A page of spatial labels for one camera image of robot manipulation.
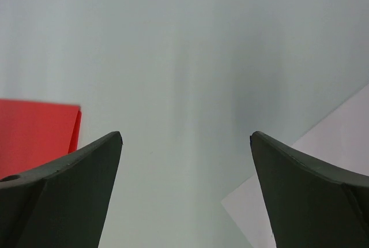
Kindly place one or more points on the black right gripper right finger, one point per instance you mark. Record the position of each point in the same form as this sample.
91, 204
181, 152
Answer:
310, 203

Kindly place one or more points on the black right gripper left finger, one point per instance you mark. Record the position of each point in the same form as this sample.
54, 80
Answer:
64, 202

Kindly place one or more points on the white printed paper sheet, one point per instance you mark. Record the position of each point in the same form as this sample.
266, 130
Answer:
340, 139

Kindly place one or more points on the red file folder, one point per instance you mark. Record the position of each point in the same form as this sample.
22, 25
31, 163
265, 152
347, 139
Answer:
34, 133

